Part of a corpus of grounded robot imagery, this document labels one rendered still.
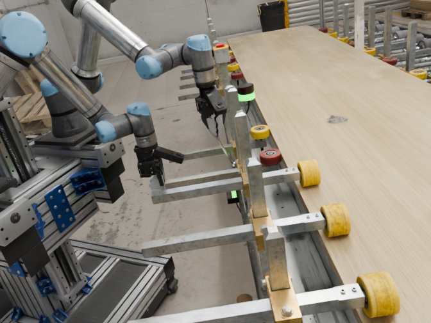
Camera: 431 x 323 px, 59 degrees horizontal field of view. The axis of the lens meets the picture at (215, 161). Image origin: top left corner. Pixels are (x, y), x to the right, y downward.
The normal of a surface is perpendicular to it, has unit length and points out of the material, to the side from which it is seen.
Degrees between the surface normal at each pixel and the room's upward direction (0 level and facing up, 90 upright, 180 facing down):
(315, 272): 0
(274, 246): 90
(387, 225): 0
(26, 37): 85
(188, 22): 90
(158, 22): 90
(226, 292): 0
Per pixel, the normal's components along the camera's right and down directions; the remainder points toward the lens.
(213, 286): -0.16, -0.88
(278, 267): 0.05, 0.45
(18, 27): 0.59, 0.19
